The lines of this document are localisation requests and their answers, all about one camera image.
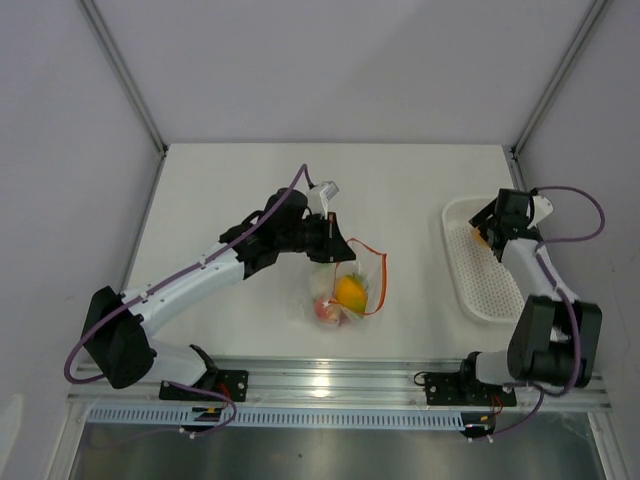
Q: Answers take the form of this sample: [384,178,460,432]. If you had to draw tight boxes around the white cauliflower with leaves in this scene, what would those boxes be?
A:
[309,264,370,298]

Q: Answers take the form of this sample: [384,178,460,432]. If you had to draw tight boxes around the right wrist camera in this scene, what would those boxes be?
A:
[528,194,553,228]

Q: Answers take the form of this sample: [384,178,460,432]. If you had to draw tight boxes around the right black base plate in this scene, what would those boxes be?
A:
[413,371,517,407]

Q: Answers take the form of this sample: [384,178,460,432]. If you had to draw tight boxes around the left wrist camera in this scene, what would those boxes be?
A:
[307,181,339,219]

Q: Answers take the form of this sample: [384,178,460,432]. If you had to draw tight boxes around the aluminium frame post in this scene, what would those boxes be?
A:
[76,0,168,158]
[510,0,612,160]

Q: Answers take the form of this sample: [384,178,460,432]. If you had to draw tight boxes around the clear zip top bag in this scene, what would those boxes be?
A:
[290,237,389,328]

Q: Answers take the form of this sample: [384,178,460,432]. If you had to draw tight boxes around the left aluminium frame post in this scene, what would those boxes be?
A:
[76,0,168,158]

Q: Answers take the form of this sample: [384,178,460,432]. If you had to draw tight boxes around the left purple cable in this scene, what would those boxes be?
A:
[62,163,314,444]

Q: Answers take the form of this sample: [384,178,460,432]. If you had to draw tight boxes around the right aluminium frame post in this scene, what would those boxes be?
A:
[510,0,612,160]

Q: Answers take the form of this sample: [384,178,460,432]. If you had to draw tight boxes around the yellow green mango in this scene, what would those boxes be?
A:
[334,274,368,314]

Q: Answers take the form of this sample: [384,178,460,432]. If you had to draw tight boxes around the peach fruit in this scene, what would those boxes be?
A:
[313,298,342,326]

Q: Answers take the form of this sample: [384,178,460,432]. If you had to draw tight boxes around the aluminium mounting rail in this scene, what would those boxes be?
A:
[66,357,612,413]

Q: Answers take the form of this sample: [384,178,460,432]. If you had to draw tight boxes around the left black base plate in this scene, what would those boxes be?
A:
[159,370,249,403]

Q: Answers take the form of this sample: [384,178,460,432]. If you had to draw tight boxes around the purple cable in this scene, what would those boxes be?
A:
[62,163,314,444]
[469,185,607,444]

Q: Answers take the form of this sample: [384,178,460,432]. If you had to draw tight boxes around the orange fruit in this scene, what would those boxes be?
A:
[472,228,491,249]

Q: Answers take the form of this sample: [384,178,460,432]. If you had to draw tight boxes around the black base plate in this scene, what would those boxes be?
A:
[413,371,517,407]
[159,370,249,403]

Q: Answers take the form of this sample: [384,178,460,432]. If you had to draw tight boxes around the slotted white cable duct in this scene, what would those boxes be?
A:
[87,404,465,431]

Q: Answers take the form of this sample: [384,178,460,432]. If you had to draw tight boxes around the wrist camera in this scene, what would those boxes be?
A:
[307,181,339,219]
[528,194,553,228]

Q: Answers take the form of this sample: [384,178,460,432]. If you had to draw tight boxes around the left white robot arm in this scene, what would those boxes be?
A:
[82,182,356,400]

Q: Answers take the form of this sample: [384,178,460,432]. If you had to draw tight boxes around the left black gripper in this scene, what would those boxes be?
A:
[277,212,355,264]

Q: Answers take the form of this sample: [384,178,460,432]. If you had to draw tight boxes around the white perforated plastic basket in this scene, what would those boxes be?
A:
[441,197,524,326]

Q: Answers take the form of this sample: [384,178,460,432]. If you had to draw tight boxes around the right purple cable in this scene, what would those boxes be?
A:
[469,185,607,444]

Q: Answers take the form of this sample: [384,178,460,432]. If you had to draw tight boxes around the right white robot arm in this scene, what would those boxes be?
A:
[456,188,602,404]

